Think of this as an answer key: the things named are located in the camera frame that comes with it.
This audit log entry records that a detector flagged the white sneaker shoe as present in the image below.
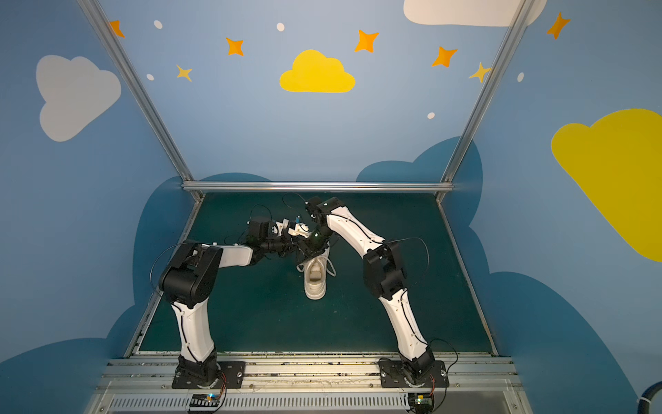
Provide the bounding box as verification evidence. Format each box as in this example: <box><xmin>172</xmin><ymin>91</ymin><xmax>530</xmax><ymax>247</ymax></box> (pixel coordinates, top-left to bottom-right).
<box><xmin>303</xmin><ymin>248</ymin><xmax>329</xmax><ymax>300</ymax></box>

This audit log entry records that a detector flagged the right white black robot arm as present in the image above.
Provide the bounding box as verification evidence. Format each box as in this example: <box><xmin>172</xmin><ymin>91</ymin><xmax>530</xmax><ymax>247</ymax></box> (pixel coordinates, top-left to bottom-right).
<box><xmin>289</xmin><ymin>197</ymin><xmax>448</xmax><ymax>387</ymax></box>

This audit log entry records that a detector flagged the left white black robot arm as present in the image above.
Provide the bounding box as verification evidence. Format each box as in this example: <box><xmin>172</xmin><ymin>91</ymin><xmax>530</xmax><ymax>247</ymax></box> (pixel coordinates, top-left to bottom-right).
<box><xmin>159</xmin><ymin>237</ymin><xmax>295</xmax><ymax>389</ymax></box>

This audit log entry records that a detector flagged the green table mat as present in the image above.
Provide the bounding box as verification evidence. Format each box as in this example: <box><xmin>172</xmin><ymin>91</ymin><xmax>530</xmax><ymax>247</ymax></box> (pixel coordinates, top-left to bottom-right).
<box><xmin>123</xmin><ymin>192</ymin><xmax>500</xmax><ymax>358</ymax></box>

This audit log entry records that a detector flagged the left green circuit board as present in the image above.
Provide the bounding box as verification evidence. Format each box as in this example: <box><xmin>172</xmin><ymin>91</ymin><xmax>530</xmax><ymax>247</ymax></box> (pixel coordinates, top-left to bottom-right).
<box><xmin>186</xmin><ymin>393</ymin><xmax>222</xmax><ymax>413</ymax></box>

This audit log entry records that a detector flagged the green circuit board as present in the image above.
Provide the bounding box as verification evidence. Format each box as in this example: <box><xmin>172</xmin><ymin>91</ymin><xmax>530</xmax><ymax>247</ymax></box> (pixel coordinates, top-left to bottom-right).
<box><xmin>408</xmin><ymin>393</ymin><xmax>435</xmax><ymax>414</ymax></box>
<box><xmin>186</xmin><ymin>393</ymin><xmax>222</xmax><ymax>413</ymax></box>

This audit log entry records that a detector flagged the right green circuit board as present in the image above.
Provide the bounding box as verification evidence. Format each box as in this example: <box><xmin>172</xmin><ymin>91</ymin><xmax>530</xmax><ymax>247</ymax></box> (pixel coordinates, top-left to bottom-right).
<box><xmin>408</xmin><ymin>393</ymin><xmax>435</xmax><ymax>414</ymax></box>

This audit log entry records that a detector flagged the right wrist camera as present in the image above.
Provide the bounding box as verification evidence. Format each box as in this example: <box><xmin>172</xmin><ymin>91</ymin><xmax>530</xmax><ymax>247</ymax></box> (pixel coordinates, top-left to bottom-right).
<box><xmin>288</xmin><ymin>222</ymin><xmax>311</xmax><ymax>238</ymax></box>

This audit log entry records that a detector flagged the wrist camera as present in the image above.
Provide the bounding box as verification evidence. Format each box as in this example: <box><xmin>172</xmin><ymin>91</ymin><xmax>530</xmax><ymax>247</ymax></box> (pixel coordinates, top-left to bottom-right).
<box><xmin>288</xmin><ymin>222</ymin><xmax>311</xmax><ymax>238</ymax></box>
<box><xmin>246</xmin><ymin>217</ymin><xmax>283</xmax><ymax>244</ymax></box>

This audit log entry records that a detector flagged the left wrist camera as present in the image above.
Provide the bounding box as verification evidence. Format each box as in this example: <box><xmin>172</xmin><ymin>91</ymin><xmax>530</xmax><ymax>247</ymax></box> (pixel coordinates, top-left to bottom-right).
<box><xmin>246</xmin><ymin>217</ymin><xmax>283</xmax><ymax>244</ymax></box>

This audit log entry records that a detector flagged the horizontal aluminium frame bar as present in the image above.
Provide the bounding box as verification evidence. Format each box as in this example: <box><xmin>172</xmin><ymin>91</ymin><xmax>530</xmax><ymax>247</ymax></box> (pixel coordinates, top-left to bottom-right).
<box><xmin>182</xmin><ymin>181</ymin><xmax>453</xmax><ymax>193</ymax></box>

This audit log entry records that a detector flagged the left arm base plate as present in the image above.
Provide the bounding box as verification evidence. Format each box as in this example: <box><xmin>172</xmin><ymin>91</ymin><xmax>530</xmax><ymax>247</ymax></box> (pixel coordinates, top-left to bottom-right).
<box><xmin>172</xmin><ymin>360</ymin><xmax>246</xmax><ymax>390</ymax></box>

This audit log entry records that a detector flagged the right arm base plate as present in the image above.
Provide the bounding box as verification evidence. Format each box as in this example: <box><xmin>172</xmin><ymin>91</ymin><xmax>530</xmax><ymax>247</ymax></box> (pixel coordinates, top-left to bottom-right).
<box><xmin>378</xmin><ymin>358</ymin><xmax>449</xmax><ymax>388</ymax></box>

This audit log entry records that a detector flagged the aluminium rail base frame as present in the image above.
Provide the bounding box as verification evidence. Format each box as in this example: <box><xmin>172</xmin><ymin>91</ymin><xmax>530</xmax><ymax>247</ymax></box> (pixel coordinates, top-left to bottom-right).
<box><xmin>86</xmin><ymin>352</ymin><xmax>533</xmax><ymax>413</ymax></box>

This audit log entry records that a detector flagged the left aluminium frame post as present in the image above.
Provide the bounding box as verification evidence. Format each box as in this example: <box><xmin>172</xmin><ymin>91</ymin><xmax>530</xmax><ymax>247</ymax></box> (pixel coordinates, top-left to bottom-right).
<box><xmin>78</xmin><ymin>0</ymin><xmax>194</xmax><ymax>182</ymax></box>

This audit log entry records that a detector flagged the aluminium frame post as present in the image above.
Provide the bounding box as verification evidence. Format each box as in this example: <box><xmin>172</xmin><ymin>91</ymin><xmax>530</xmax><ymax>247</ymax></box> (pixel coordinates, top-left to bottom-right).
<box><xmin>435</xmin><ymin>0</ymin><xmax>537</xmax><ymax>208</ymax></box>
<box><xmin>78</xmin><ymin>0</ymin><xmax>194</xmax><ymax>182</ymax></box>

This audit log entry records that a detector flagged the right aluminium frame post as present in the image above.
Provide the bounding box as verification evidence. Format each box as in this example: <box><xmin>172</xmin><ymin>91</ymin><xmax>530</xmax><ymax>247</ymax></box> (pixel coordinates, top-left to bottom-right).
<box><xmin>435</xmin><ymin>0</ymin><xmax>537</xmax><ymax>208</ymax></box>

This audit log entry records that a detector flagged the black corrugated hose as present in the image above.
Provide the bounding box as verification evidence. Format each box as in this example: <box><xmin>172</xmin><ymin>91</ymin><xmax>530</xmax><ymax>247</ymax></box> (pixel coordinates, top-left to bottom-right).
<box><xmin>637</xmin><ymin>379</ymin><xmax>662</xmax><ymax>414</ymax></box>

